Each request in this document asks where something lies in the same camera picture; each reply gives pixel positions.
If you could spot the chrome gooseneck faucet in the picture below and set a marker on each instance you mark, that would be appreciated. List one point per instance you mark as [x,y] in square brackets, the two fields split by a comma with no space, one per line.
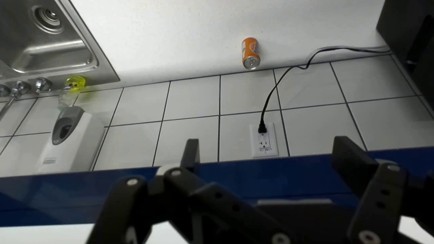
[22,89]

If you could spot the yellow dish soap bottle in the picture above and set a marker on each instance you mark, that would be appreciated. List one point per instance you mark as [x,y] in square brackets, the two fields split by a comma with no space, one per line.
[75,85]

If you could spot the stainless steel sink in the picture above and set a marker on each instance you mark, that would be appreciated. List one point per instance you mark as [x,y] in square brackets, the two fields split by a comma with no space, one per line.
[55,49]

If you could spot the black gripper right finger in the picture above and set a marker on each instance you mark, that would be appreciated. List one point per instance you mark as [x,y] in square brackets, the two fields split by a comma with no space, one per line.
[384,199]

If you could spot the orange soda can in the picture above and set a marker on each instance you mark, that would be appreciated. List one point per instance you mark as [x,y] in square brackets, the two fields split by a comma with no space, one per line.
[250,52]

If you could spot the white wall soap dispenser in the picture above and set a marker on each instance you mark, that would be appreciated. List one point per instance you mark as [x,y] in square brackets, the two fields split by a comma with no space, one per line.
[70,138]

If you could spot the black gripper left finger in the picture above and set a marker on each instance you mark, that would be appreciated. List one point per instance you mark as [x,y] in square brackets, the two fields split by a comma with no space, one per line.
[136,208]

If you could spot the blue cabinet with white interior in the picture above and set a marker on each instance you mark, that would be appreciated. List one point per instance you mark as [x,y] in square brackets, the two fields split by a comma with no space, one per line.
[293,177]

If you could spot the white wall outlet with plug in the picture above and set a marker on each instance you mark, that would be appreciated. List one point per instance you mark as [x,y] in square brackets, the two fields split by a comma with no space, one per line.
[264,142]

